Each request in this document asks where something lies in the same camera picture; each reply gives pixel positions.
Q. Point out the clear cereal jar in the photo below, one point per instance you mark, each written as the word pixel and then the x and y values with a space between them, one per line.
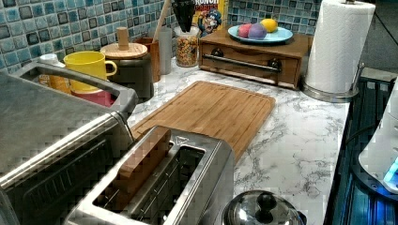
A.
pixel 186 47

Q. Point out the yellow lemon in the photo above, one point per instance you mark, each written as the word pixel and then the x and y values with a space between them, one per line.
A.
pixel 270 25

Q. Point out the purple plush eggplant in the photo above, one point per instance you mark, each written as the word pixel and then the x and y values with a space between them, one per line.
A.
pixel 257 31

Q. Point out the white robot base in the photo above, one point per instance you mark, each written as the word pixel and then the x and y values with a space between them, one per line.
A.
pixel 379 157

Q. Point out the white paper towel roll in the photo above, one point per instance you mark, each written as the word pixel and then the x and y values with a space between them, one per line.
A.
pixel 339 37

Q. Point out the wooden drawer box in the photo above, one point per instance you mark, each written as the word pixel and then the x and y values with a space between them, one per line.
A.
pixel 282 63

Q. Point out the white capped bottle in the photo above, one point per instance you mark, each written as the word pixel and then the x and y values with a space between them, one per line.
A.
pixel 49 77

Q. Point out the steel pot lid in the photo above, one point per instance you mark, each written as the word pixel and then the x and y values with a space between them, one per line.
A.
pixel 260 207

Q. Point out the red bowl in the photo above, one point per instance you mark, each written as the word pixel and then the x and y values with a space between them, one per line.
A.
pixel 100 97

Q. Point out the yellow cereal box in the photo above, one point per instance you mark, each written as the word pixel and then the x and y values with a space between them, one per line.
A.
pixel 210 15

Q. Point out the yellow mug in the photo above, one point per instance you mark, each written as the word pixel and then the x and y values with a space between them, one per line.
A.
pixel 91 63

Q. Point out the grey plastic cup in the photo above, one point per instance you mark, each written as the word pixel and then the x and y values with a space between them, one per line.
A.
pixel 165 44

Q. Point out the dark canister with wooden lid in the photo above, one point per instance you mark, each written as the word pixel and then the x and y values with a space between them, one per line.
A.
pixel 133 64

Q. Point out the black utensils bunch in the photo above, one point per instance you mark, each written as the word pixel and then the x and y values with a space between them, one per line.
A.
pixel 184 11

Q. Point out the wooden utensil handle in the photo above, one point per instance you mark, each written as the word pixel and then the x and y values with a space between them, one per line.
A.
pixel 166 5

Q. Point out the brown wooden utensil cup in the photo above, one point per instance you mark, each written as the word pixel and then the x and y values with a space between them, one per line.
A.
pixel 154 51

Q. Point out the stainless steel toaster oven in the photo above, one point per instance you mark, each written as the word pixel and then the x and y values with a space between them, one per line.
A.
pixel 55 147

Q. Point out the light blue plate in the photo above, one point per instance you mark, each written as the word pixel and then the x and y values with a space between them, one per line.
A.
pixel 280 35

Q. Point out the slice of brown toast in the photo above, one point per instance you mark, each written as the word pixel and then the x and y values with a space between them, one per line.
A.
pixel 137 168

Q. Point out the red plush strawberry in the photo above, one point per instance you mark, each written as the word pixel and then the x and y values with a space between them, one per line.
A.
pixel 243 30

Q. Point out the bamboo cutting board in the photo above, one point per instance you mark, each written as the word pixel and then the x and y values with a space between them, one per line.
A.
pixel 217 110

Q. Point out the metal paper towel holder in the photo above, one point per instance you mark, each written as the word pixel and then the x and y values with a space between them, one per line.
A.
pixel 344 97

